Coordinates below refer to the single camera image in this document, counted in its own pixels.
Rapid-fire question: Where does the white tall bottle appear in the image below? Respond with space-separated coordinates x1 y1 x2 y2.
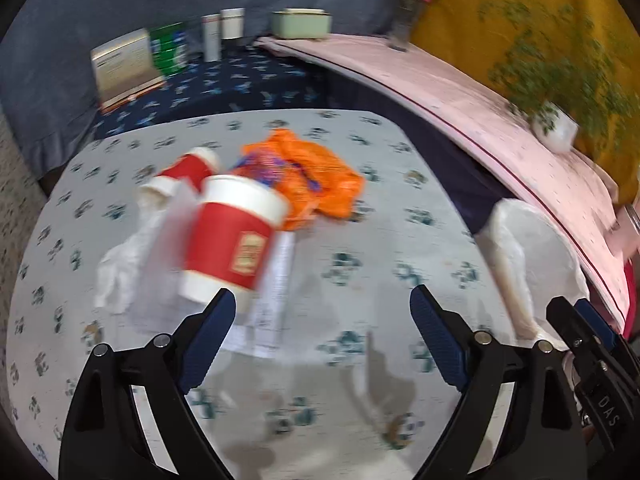
202 14 221 63

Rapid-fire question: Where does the white tissue paper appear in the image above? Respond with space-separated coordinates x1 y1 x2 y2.
93 181 198 333

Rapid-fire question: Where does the red paper cup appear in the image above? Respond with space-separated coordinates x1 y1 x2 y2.
178 174 290 313
138 146 222 209

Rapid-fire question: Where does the panda print tablecloth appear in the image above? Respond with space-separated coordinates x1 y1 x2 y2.
6 110 515 479

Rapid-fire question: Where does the green carton box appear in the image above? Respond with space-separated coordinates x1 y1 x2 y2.
149 22 188 76

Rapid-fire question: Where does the green leafy plant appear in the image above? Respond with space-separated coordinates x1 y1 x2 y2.
477 0 639 148

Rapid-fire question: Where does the navy print cloth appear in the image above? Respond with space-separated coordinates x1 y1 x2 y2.
89 48 329 141

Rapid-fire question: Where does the beige book box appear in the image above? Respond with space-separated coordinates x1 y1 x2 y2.
91 28 165 113

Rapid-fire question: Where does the blue sofa cover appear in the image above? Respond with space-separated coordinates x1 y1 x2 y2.
0 0 440 181

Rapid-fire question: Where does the white plant pot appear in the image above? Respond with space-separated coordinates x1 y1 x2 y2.
532 102 578 154

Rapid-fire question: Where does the orange plastic wrapper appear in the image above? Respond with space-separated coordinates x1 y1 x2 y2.
231 128 364 231

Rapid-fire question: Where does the green tin box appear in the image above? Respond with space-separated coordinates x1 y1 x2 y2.
271 8 332 40

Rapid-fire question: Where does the yellow curtain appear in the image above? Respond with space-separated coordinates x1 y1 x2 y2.
411 0 639 203

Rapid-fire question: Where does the white paper receipt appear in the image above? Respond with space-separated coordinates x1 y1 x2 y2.
222 231 295 359

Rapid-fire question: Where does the white jar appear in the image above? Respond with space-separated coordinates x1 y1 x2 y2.
220 8 245 41

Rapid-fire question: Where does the trash bin with white bag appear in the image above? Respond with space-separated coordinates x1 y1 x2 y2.
475 198 590 351

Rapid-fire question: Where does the pink tablecloth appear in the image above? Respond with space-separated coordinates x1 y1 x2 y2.
255 34 631 330

